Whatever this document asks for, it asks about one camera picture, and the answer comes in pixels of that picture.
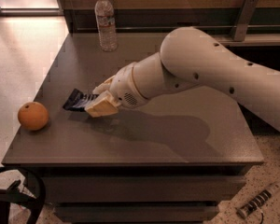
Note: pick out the clear plastic water bottle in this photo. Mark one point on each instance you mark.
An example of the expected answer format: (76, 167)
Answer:
(105, 19)

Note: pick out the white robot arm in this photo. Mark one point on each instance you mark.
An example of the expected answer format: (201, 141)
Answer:
(190, 58)

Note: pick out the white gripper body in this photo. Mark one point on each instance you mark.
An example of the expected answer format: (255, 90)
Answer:
(125, 86)

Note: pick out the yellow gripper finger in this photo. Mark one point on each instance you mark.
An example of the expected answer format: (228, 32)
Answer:
(105, 86)
(104, 105)

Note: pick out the white power strip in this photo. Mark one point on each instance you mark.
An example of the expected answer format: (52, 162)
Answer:
(258, 201)

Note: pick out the black chair base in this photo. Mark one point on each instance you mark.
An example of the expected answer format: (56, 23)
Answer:
(13, 195)

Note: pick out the orange fruit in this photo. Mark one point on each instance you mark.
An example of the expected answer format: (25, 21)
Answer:
(33, 116)

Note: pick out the grey drawer cabinet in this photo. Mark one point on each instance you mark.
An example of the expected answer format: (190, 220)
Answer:
(172, 161)

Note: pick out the dark blue rxbar wrapper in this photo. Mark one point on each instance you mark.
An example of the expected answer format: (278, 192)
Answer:
(78, 100)

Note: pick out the metal shelf bracket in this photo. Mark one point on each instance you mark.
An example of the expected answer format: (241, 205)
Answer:
(239, 29)

